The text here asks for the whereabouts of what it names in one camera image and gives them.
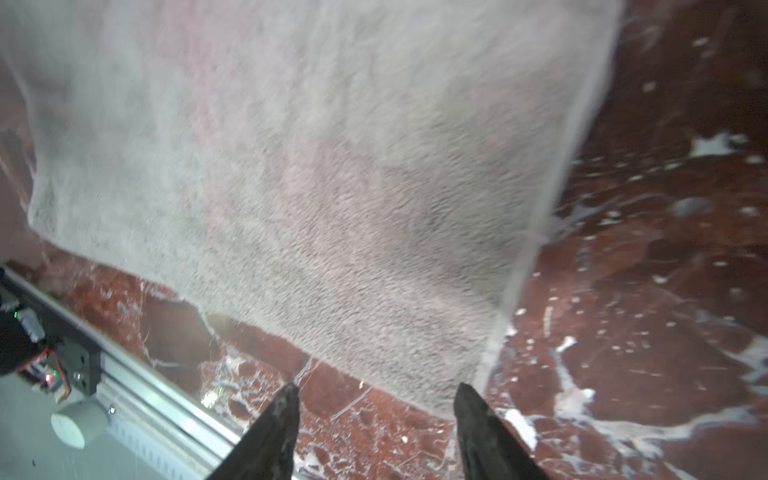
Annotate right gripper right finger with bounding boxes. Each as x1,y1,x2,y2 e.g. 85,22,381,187
453,383,548,480

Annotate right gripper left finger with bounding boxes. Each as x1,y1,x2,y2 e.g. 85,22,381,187
207,384,300,480

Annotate grey towel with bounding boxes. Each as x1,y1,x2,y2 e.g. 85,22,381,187
1,1,625,417

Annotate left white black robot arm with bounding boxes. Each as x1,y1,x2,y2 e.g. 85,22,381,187
0,312,47,376

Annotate small green circuit board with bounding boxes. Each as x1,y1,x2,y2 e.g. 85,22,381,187
24,360,70,402

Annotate aluminium front rail frame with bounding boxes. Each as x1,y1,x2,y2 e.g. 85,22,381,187
0,263,301,480

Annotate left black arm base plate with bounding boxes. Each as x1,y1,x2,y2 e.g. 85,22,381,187
1,267,102,398

